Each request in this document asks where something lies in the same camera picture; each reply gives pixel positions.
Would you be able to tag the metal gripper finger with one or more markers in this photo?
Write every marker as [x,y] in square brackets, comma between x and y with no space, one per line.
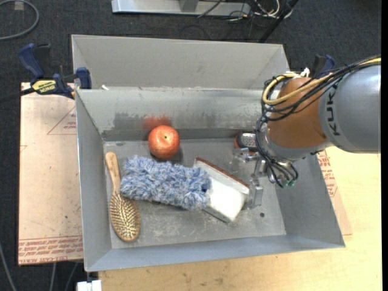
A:
[257,196]
[242,157]

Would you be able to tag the red and silver object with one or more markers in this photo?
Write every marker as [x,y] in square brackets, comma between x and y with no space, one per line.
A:
[246,139]

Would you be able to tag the white block with red-brown edge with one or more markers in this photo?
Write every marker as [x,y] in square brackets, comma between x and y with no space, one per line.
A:
[225,197]

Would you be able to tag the red apple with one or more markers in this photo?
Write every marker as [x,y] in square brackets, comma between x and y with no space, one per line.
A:
[164,142]

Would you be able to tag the blue and white fluffy duster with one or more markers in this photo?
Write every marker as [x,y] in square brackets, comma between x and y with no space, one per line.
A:
[160,182]

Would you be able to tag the grey metal bin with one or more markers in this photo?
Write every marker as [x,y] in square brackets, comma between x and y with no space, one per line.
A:
[182,68]

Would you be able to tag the wooden hairbrush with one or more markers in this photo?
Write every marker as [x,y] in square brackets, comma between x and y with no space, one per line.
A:
[124,214]

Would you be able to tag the brown cardboard board, red print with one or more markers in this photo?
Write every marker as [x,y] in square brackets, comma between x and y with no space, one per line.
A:
[48,174]

